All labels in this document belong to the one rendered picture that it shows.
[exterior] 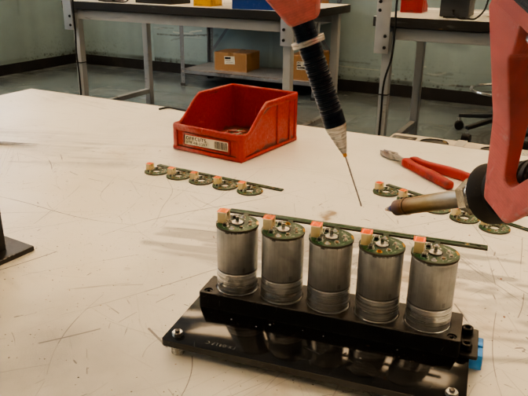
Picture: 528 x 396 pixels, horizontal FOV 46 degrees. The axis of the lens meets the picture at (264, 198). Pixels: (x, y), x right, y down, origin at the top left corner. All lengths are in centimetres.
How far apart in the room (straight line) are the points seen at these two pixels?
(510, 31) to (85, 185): 48
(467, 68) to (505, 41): 459
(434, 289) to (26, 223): 34
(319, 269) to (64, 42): 615
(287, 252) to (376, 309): 6
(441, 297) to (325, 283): 6
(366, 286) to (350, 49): 469
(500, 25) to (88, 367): 26
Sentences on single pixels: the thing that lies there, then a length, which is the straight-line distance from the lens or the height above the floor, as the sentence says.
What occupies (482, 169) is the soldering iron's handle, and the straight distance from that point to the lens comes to 26.
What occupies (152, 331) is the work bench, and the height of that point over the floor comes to 75.
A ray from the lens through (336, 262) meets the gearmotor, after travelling 34.
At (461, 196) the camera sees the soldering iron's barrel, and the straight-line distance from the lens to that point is 27.
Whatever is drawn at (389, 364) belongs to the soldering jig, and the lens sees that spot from 34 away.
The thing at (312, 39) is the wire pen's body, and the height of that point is 92.
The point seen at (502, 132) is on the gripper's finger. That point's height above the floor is 90.
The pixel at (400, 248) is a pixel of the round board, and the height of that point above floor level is 81.
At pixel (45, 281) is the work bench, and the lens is 45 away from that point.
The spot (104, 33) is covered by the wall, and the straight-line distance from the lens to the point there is 627.
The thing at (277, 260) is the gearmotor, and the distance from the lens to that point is 35.
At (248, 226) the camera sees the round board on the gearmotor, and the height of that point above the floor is 81.
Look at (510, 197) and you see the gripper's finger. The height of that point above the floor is 88.
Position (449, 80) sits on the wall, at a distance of 483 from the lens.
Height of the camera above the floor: 95
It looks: 21 degrees down
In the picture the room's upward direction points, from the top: 1 degrees clockwise
